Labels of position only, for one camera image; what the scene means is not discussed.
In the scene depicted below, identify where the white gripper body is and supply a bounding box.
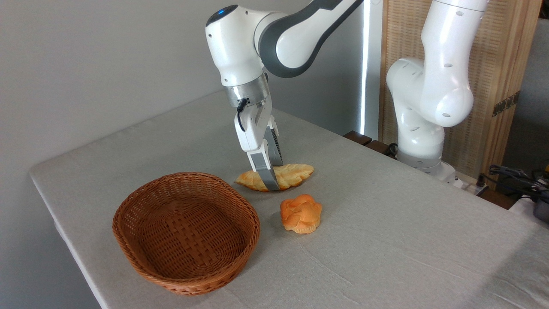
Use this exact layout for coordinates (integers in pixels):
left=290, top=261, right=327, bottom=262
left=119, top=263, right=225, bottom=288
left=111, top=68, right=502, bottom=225
left=234, top=95, right=274, bottom=152

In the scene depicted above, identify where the dark metal screen hinge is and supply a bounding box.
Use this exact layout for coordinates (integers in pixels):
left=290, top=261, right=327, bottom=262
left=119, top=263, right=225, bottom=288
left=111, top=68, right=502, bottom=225
left=492, top=91, right=521, bottom=117

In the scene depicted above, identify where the brown wicker basket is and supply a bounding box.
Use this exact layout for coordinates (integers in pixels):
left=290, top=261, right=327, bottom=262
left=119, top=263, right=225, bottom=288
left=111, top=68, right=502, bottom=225
left=112, top=172, right=261, bottom=296

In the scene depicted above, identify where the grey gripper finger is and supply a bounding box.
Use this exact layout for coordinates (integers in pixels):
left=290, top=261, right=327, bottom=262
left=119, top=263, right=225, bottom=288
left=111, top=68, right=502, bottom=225
left=264, top=116, right=284, bottom=167
left=247, top=146, right=281, bottom=191

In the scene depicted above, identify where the long braided bread loaf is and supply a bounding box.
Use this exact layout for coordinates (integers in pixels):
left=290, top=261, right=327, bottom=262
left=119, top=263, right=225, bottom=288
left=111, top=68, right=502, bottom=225
left=235, top=163, right=315, bottom=192

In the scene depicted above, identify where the dark grey box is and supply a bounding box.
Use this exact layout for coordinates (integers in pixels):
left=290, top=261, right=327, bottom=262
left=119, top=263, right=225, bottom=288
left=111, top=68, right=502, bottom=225
left=533, top=198, right=549, bottom=224

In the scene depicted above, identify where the white power strip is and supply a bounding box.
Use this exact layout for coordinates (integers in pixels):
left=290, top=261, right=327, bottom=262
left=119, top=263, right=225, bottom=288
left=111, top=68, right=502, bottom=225
left=452, top=174, right=489, bottom=197

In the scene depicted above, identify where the white vertical window frame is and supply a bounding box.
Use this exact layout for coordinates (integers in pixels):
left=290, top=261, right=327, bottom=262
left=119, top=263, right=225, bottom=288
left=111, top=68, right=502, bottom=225
left=359, top=0, right=383, bottom=138

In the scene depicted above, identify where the round orange bread bun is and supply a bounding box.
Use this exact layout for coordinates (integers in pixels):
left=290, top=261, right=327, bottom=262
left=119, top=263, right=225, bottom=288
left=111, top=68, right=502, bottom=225
left=280, top=194, right=323, bottom=234

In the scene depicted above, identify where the grey tablecloth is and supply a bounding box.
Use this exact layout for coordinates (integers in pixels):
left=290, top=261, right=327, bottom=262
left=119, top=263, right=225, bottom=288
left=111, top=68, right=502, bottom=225
left=29, top=90, right=549, bottom=309

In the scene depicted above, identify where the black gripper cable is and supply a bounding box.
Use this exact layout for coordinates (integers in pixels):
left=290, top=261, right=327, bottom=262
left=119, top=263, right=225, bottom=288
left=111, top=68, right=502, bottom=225
left=237, top=98, right=249, bottom=133

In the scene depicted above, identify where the black cable bundle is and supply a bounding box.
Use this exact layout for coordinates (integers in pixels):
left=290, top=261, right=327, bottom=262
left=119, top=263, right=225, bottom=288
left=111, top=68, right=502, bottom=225
left=478, top=164, right=549, bottom=202

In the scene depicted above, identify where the dark brown wooden block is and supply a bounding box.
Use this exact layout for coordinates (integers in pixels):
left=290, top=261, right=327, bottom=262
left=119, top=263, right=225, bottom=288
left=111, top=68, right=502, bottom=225
left=365, top=140, right=397, bottom=158
left=343, top=130, right=373, bottom=146

